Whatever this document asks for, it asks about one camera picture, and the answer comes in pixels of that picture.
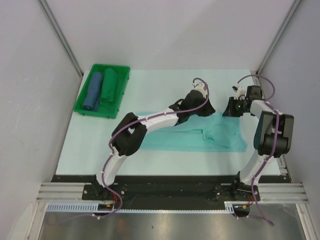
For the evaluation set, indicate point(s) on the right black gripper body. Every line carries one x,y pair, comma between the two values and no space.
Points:
237,108

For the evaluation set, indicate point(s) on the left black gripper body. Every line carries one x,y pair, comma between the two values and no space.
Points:
202,111

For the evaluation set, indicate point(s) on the teal t shirt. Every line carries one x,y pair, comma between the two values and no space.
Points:
211,134

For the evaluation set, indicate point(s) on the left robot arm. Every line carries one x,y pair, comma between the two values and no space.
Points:
128,136

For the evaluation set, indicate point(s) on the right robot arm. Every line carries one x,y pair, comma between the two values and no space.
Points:
272,139

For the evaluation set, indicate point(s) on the rolled dark green t shirt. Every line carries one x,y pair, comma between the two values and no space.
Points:
109,86

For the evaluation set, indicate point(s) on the green plastic tray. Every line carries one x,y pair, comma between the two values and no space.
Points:
109,111

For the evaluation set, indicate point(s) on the rolled blue t shirt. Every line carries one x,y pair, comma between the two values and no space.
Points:
91,100

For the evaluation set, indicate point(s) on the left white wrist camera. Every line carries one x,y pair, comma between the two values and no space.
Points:
202,88

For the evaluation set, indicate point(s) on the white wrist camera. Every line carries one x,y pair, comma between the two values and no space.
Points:
202,88
240,92

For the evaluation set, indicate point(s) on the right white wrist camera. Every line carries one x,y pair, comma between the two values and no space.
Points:
240,92

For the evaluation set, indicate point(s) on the aluminium front rail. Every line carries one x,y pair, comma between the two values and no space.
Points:
274,193

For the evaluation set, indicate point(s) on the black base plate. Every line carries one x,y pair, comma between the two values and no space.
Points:
168,186

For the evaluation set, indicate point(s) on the right aluminium frame post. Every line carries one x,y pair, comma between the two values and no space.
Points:
293,9

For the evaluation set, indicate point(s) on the aluminium frame post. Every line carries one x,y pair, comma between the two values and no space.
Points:
293,9
48,13

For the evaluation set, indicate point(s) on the left aluminium frame post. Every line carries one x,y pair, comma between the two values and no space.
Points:
48,13

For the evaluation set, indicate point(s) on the white slotted cable duct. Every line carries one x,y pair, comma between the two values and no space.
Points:
100,208

